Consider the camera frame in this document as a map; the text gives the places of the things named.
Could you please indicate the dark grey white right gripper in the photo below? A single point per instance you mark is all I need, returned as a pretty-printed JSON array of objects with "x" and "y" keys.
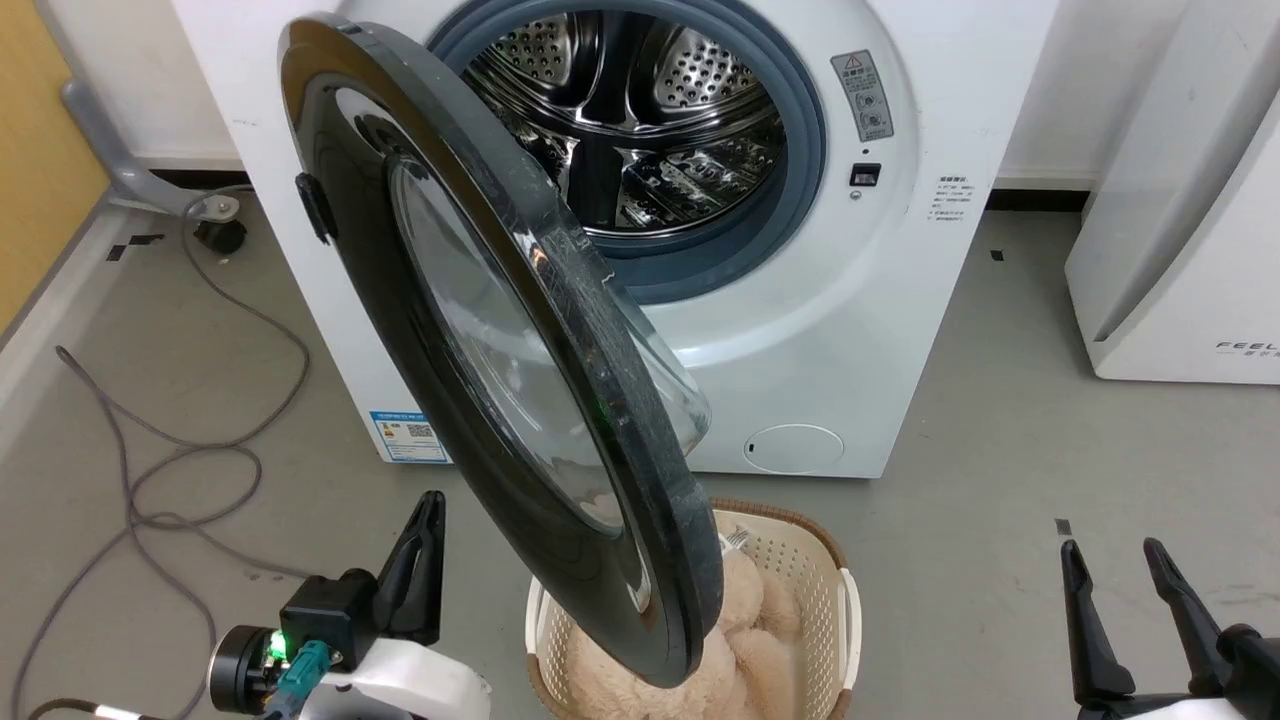
[{"x": 1250, "y": 680}]

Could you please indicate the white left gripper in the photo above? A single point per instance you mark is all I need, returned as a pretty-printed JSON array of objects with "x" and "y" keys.
[{"x": 420, "y": 685}]

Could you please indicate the black round washing machine door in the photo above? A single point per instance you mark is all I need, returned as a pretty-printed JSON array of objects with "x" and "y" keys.
[{"x": 400, "y": 350}]

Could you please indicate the white front-load washing machine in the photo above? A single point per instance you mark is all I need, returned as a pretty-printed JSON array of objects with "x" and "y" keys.
[{"x": 850, "y": 330}]

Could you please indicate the steel washing machine drum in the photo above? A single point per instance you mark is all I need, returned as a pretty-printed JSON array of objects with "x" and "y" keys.
[{"x": 640, "y": 120}]

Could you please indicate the black door lock latch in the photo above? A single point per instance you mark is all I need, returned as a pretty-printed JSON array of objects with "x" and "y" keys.
[{"x": 865, "y": 175}]

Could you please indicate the grey rubber door gasket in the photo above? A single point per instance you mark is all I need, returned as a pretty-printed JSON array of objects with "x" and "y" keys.
[{"x": 806, "y": 150}]

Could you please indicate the blue white energy label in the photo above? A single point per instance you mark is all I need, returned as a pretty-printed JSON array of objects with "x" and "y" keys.
[{"x": 408, "y": 437}]

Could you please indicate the black cylindrical module green light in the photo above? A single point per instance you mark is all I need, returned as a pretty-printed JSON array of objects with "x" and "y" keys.
[{"x": 240, "y": 672}]

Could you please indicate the beige plush toy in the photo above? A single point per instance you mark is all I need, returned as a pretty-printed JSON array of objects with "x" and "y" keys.
[{"x": 750, "y": 660}]

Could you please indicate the cream plastic laundry basket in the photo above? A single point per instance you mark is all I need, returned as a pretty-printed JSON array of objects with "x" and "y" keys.
[{"x": 800, "y": 560}]

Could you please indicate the white appliance with grey lettering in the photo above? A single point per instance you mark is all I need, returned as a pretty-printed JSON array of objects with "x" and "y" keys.
[{"x": 1180, "y": 250}]

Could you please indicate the black caster wheel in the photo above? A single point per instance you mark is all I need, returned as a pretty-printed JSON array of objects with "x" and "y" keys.
[{"x": 222, "y": 236}]

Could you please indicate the grey metal stand leg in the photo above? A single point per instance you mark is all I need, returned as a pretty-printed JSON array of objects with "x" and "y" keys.
[{"x": 110, "y": 160}]

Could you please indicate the yellow wooden panel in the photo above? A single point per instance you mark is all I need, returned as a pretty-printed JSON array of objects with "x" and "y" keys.
[{"x": 40, "y": 130}]

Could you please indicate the grey warning sticker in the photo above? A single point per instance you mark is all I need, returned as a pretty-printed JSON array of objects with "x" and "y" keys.
[{"x": 863, "y": 95}]

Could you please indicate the black camera box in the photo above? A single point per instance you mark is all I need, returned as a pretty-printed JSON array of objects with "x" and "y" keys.
[{"x": 325, "y": 615}]

